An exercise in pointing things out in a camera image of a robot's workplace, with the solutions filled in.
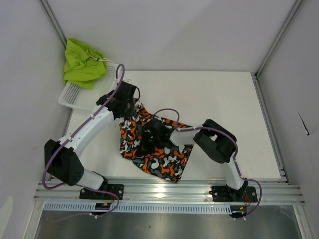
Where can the lime green shorts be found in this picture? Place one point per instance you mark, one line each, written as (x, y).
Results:
(84, 64)

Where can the aluminium corner post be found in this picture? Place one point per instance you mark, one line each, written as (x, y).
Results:
(53, 22)
(285, 26)

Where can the left aluminium corner post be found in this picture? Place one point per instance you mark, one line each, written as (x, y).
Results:
(53, 22)

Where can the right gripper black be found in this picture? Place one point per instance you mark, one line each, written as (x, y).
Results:
(146, 148)

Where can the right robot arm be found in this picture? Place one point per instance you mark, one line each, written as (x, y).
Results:
(215, 141)

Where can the white slotted cable duct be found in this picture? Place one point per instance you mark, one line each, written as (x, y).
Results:
(139, 208)

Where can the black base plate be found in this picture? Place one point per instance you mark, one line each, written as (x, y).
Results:
(116, 189)
(227, 194)

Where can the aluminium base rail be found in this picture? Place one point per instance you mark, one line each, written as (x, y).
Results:
(150, 190)

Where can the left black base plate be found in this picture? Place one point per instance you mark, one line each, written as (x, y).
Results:
(116, 189)

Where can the white plastic basket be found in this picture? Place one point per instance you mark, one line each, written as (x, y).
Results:
(78, 98)

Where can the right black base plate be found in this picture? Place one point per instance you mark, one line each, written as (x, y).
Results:
(227, 194)

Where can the right aluminium corner post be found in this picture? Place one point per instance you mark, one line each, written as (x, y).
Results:
(285, 26)

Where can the right aluminium side rail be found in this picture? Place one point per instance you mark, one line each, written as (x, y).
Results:
(271, 132)

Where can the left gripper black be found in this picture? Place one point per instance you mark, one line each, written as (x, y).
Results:
(131, 112)

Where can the orange camouflage shorts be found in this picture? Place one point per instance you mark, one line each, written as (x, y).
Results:
(163, 160)

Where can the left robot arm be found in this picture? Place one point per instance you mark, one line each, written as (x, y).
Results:
(62, 157)

